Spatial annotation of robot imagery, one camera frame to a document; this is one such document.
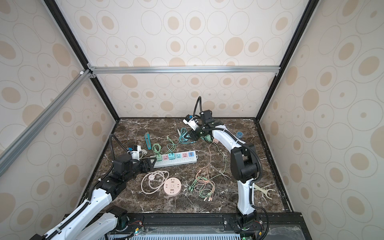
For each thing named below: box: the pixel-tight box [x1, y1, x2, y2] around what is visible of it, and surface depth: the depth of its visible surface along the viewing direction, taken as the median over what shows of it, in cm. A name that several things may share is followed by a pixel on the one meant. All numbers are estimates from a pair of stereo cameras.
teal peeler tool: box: [144, 133, 152, 150], surface depth 108 cm
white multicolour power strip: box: [153, 150, 198, 169], surface depth 96 cm
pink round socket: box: [163, 177, 182, 197], surface depth 85 cm
